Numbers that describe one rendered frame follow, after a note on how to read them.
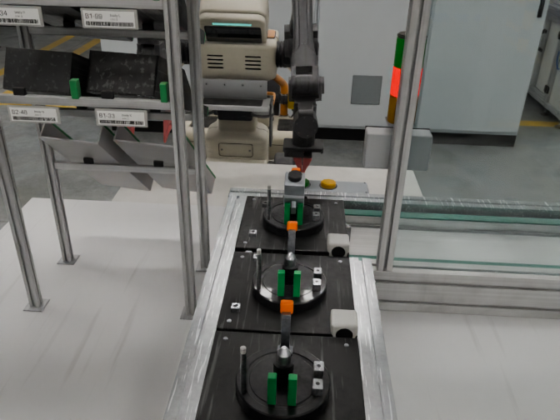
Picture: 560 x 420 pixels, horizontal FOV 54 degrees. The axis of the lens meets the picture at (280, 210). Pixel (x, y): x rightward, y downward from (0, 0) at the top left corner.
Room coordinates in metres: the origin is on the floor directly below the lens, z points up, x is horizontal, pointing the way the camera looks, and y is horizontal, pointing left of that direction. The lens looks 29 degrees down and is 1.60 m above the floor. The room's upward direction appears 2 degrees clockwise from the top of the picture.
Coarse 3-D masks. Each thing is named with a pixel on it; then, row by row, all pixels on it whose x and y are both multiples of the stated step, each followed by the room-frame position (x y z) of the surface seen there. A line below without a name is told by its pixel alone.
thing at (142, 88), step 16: (96, 64) 0.96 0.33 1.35; (112, 64) 0.96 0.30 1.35; (128, 64) 0.95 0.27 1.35; (144, 64) 0.95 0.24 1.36; (160, 64) 0.95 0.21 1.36; (96, 80) 0.95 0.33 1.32; (112, 80) 0.95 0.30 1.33; (128, 80) 0.94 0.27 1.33; (144, 80) 0.93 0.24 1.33; (160, 80) 0.95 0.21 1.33; (128, 96) 0.93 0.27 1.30; (144, 96) 0.92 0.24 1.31
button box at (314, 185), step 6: (312, 180) 1.33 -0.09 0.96; (318, 180) 1.33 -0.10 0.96; (312, 186) 1.30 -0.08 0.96; (318, 186) 1.30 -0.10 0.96; (336, 186) 1.30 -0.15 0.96; (342, 186) 1.30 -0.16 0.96; (348, 186) 1.30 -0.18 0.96; (354, 186) 1.30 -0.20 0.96; (360, 186) 1.31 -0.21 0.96; (366, 186) 1.31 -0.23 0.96; (354, 192) 1.27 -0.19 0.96; (360, 192) 1.27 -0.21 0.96; (366, 192) 1.27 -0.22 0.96
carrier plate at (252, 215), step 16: (256, 208) 1.15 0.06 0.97; (320, 208) 1.16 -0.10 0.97; (336, 208) 1.16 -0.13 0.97; (240, 224) 1.07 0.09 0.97; (256, 224) 1.07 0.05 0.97; (336, 224) 1.08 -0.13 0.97; (240, 240) 1.00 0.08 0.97; (256, 240) 1.01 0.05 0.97; (272, 240) 1.01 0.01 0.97; (304, 240) 1.01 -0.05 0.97; (320, 240) 1.01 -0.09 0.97
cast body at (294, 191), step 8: (288, 176) 1.07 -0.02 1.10; (296, 176) 1.07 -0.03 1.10; (304, 176) 1.08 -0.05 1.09; (288, 184) 1.05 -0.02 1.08; (296, 184) 1.05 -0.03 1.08; (304, 184) 1.06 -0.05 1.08; (288, 192) 1.06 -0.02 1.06; (296, 192) 1.06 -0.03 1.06; (288, 200) 1.06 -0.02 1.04; (296, 200) 1.05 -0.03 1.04
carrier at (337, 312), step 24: (240, 264) 0.91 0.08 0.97; (264, 264) 0.91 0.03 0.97; (288, 264) 0.83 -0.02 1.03; (312, 264) 0.92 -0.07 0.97; (336, 264) 0.92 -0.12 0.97; (240, 288) 0.83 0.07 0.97; (264, 288) 0.81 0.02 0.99; (288, 288) 0.81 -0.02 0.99; (312, 288) 0.80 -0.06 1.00; (336, 288) 0.84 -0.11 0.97; (240, 312) 0.76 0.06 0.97; (264, 312) 0.76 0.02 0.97; (312, 312) 0.77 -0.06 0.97; (336, 312) 0.74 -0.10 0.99; (336, 336) 0.71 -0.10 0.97
